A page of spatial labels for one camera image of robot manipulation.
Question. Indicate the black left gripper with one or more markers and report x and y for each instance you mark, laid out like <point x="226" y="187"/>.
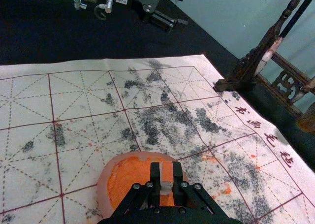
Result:
<point x="133" y="1"/>

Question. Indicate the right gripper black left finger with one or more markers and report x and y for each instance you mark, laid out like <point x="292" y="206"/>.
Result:
<point x="155" y="177"/>

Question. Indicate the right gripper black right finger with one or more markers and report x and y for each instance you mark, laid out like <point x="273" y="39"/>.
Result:
<point x="177" y="179"/>

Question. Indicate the small white stone seal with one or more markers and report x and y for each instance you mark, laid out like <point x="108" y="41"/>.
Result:
<point x="166" y="184"/>

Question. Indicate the pink dish of orange paste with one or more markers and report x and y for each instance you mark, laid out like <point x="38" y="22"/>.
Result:
<point x="128" y="174"/>

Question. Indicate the white felt mat, red grid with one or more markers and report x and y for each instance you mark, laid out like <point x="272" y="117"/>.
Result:
<point x="98" y="110"/>

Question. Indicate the dark carved wooden brush rack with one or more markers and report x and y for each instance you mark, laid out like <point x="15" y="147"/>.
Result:
<point x="248" y="69"/>

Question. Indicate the black table cloth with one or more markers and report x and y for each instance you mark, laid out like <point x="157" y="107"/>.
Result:
<point x="44" y="34"/>

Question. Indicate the brown round object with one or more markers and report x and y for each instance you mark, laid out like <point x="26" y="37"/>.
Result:
<point x="308" y="121"/>

